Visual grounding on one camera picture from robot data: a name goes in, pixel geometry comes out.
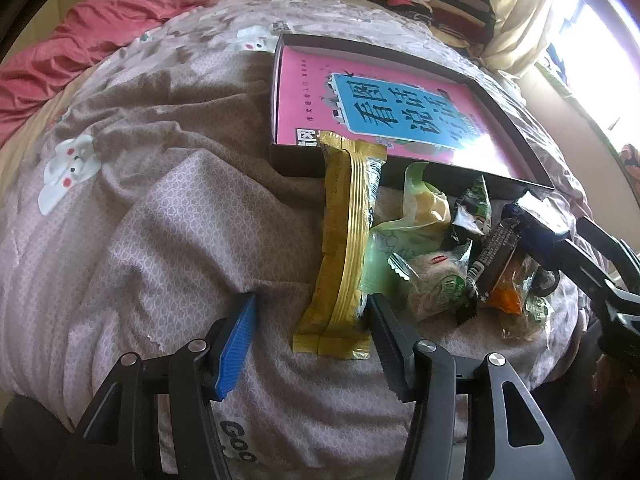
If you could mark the clear round cake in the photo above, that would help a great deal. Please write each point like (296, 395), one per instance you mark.
(435, 282)

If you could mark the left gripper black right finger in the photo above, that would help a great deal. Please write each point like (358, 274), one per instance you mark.
(508, 435)

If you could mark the cream curtain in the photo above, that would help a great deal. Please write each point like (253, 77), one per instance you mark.
(523, 30)

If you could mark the orange-ended biscuit packet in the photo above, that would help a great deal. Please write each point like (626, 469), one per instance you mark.
(509, 294)

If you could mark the green pea snack packet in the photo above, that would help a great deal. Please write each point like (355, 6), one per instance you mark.
(472, 213)

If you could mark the Snickers bar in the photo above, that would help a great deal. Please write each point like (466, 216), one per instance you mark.
(484, 272)

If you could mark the green-label rice cracker packet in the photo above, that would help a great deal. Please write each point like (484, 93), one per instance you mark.
(534, 323)

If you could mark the patterned mauve quilt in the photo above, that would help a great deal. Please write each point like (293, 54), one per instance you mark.
(152, 202)

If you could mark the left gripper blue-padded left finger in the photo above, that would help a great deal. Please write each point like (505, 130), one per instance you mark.
(118, 435)

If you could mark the light green pastry packet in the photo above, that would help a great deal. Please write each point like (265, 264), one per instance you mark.
(421, 229)

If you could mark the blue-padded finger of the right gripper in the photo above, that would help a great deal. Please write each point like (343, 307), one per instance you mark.
(540, 224)

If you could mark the gold wafer snack packet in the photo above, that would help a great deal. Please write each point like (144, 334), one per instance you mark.
(332, 323)

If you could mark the pink blanket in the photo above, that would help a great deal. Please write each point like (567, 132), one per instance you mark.
(91, 31)

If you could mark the pink blue Chinese workbook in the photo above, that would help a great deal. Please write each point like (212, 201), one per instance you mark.
(413, 113)

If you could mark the black shallow tray box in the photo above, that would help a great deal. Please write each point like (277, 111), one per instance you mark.
(452, 180)

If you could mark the stack of folded clothes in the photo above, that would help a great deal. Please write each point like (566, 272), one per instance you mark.
(464, 25)

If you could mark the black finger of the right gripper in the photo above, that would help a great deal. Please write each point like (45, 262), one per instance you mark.
(616, 251)

